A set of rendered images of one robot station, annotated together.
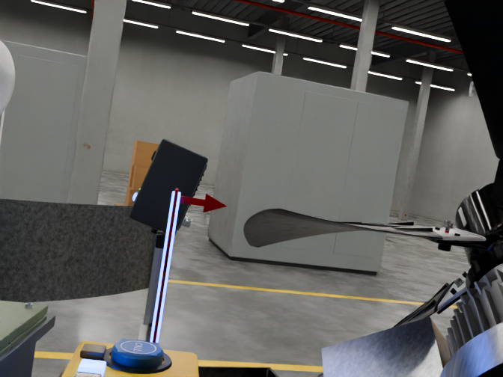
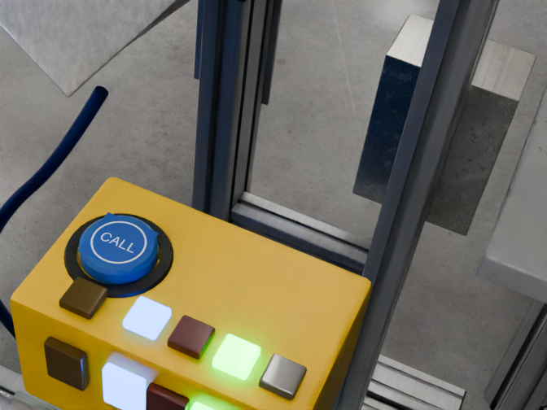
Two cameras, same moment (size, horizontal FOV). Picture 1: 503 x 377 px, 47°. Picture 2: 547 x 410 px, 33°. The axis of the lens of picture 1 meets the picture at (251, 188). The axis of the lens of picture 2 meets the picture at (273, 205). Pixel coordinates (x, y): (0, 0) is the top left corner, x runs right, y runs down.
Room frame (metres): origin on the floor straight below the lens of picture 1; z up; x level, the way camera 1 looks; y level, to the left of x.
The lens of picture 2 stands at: (0.26, 0.31, 1.45)
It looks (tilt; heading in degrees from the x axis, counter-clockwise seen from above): 47 degrees down; 295
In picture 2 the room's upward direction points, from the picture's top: 9 degrees clockwise
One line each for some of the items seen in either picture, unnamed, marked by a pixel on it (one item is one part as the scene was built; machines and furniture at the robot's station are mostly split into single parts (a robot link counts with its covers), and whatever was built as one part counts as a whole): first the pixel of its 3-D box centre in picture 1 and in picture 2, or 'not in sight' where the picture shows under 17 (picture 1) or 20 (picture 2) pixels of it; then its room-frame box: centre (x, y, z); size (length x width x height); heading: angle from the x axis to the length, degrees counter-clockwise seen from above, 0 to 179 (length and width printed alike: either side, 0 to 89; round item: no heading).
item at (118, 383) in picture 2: not in sight; (124, 390); (0.41, 0.12, 1.04); 0.02 x 0.01 x 0.03; 7
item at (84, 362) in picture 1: (92, 367); (146, 317); (0.41, 0.09, 1.08); 0.02 x 0.02 x 0.01; 7
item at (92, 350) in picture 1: (93, 351); (83, 298); (0.44, 0.10, 1.08); 0.02 x 0.02 x 0.01; 7
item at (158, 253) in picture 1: (157, 278); not in sight; (1.22, 0.17, 0.96); 0.03 x 0.03 x 0.20; 7
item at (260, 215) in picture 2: not in sight; (302, 237); (0.54, -0.42, 0.56); 0.19 x 0.04 x 0.04; 7
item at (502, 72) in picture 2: not in sight; (439, 128); (0.44, -0.52, 0.73); 0.15 x 0.09 x 0.22; 7
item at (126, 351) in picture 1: (137, 355); (119, 250); (0.45, 0.07, 1.08); 0.04 x 0.04 x 0.02
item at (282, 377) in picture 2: not in sight; (282, 377); (0.34, 0.08, 1.08); 0.02 x 0.02 x 0.01; 7
